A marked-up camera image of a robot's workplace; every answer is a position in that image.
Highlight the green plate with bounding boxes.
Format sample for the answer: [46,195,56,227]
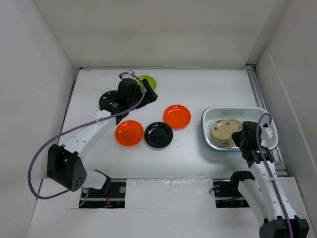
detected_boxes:
[138,75,157,91]

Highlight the black plate centre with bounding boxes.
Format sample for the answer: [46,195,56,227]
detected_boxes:
[144,122,173,149]

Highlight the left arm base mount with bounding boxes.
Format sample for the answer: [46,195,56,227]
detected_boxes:
[79,170,127,209]

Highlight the orange plate left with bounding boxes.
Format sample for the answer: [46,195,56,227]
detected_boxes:
[115,120,144,147]

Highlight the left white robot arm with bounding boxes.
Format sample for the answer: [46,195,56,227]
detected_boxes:
[47,78,158,197]

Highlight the black plate left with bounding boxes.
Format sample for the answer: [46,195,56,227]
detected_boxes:
[99,90,118,111]

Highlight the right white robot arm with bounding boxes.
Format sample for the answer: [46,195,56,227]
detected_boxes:
[229,121,310,238]

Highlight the beige plate with characters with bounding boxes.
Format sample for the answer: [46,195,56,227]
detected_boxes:
[211,119,242,142]

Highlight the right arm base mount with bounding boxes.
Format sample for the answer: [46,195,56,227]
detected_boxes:
[209,171,255,208]

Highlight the aluminium rail right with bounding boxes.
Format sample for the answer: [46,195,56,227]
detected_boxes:
[245,64,289,177]

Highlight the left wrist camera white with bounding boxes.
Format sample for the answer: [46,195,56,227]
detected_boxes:
[119,70,135,80]

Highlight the orange plate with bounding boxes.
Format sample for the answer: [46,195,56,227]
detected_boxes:
[163,104,191,129]
[115,120,144,147]

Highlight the orange plate right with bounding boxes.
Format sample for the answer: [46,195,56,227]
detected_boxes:
[163,104,191,129]

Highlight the beige plate with black blot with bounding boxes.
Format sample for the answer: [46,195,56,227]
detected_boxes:
[211,136,236,147]

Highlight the white perforated plastic bin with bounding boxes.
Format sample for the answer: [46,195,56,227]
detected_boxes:
[201,107,279,152]

